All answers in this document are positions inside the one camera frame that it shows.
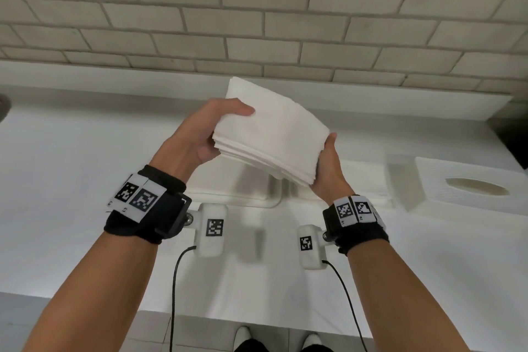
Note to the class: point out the person's left forearm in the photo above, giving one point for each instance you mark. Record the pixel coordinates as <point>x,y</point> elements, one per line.
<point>95,294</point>

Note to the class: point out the person's left white shoe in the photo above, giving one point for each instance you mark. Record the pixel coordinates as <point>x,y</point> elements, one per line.
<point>242,337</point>

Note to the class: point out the black wristband with markers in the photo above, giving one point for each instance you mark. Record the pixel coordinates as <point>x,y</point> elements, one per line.
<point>359,224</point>
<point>144,207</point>

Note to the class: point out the person's left thumb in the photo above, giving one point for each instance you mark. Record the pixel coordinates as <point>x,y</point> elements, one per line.
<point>235,107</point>

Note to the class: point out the person's right white shoe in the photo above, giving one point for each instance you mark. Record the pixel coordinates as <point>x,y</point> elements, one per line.
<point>312,342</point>

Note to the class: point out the black right wristband with markers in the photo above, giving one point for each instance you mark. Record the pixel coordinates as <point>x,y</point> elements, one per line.
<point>359,224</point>

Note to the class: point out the person's white shoe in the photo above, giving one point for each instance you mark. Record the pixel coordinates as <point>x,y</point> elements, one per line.
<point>242,337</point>
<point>312,342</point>

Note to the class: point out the person's right hand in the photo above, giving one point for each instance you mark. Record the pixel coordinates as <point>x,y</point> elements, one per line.
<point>330,174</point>

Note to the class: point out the person's right forearm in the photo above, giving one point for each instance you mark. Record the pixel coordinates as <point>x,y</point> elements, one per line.
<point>412,302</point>

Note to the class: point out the white tissue box cover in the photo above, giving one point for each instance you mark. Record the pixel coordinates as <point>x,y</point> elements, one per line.
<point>466,182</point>

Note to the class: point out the person's right thumb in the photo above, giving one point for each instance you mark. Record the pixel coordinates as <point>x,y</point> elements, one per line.
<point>331,144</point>

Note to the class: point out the white tissue box base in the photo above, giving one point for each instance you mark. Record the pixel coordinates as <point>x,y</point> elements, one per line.
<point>235,191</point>

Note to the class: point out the black left wristband with markers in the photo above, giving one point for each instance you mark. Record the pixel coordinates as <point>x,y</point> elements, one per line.
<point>144,207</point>

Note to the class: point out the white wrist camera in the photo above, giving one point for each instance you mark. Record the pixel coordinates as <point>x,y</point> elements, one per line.
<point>309,246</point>
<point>212,228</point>

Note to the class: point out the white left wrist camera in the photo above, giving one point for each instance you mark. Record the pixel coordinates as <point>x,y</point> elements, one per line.
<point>212,228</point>

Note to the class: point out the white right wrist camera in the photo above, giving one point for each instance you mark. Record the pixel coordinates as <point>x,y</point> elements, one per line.
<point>309,246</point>

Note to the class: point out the stack of white paper napkins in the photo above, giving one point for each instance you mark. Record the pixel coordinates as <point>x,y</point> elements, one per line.
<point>268,129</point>

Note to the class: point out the person's left hand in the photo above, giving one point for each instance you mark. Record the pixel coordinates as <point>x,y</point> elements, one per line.
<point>187,139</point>

